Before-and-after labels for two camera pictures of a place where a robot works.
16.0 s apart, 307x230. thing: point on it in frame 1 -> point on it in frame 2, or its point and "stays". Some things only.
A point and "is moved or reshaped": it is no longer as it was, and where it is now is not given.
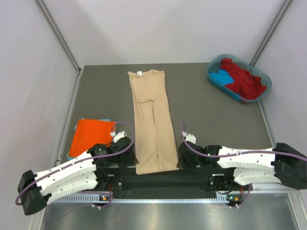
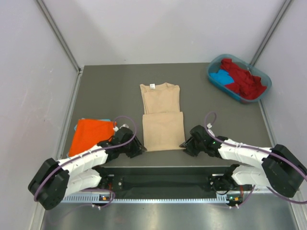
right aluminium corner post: [270, 33] stays
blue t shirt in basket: [222, 77] stays
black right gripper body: [185, 163] -> [194, 147]
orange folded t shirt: [89, 132] stays
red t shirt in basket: [249, 87] stays
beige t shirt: [155, 139] is moved or reshaped
